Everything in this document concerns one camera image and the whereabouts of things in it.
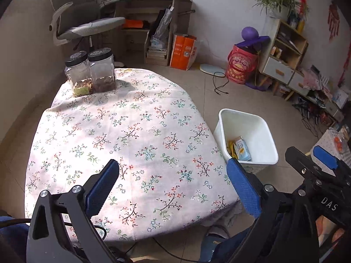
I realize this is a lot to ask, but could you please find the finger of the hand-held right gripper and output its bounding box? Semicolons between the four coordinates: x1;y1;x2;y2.
285;146;320;183
313;145;351;177

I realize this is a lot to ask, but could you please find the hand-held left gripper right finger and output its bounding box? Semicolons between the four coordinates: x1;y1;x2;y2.
226;157;320;263

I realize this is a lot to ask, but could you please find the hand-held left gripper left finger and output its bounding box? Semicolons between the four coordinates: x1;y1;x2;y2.
26;159;122;263

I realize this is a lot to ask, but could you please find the light blue tissue packet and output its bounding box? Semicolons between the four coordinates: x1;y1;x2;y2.
234;136;252;162

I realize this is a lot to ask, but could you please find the yellow wrapper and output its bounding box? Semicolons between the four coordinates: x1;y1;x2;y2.
227;141;240;159

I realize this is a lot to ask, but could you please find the white plastic bin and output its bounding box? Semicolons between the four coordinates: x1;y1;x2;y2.
213;108;279;174

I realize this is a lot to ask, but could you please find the person's right hand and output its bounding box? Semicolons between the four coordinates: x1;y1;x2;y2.
315;216;345;252

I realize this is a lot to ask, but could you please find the small floral covered table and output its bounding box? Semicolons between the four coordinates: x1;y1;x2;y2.
310;125;351;167

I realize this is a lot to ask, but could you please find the floral tablecloth table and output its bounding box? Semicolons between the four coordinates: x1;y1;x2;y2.
24;68;242;243

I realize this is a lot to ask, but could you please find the low white drawer cabinet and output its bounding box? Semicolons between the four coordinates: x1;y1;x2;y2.
287;71;345;122

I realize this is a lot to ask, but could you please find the person's right leg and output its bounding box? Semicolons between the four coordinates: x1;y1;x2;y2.
199;211;275;263

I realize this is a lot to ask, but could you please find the person's leg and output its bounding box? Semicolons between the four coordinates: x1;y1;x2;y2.
199;211;275;263
0;216;31;263

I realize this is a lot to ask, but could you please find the pink cloth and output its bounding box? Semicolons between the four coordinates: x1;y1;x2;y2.
301;65;333;94

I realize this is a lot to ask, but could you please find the wooden shelf cabinet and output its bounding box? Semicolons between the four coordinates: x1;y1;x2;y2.
259;16;309;100

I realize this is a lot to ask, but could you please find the person's left leg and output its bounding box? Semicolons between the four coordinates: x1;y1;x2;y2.
0;216;31;263

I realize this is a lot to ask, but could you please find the clear jar with yellow-green contents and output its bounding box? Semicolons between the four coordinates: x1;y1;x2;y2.
64;51;93;98

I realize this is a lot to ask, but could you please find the clear jar with brown contents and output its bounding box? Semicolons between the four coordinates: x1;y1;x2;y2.
88;48;117;92

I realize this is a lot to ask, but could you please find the red printed bag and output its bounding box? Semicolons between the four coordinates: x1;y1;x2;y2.
225;44;259;85

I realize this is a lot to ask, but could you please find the white round disc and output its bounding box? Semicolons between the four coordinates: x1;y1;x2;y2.
199;63;226;77

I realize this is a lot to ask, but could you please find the purple jump ball toy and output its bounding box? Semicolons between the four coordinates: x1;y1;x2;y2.
237;26;271;51

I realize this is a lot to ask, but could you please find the stack of books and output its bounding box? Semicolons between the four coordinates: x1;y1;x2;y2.
146;47;168;61

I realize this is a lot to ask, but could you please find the orange cardboard box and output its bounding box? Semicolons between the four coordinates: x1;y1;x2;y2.
170;34;198;71

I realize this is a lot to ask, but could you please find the white office chair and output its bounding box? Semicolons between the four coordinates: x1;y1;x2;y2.
48;0;126;48

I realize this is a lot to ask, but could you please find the orange cloth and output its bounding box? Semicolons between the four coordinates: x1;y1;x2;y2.
122;19;145;30

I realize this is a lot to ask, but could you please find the clear plastic bag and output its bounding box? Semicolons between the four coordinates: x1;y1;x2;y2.
152;5;175;44

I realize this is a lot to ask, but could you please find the wooden desk with shelves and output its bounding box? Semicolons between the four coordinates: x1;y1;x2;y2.
100;0;197;67

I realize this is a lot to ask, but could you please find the tangle of floor cables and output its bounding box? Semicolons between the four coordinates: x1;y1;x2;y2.
292;98;330;132

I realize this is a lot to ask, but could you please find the black cable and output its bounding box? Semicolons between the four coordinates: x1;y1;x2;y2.
213;72;231;96

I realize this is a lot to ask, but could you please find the red wall decoration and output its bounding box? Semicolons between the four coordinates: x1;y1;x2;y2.
327;1;341;40

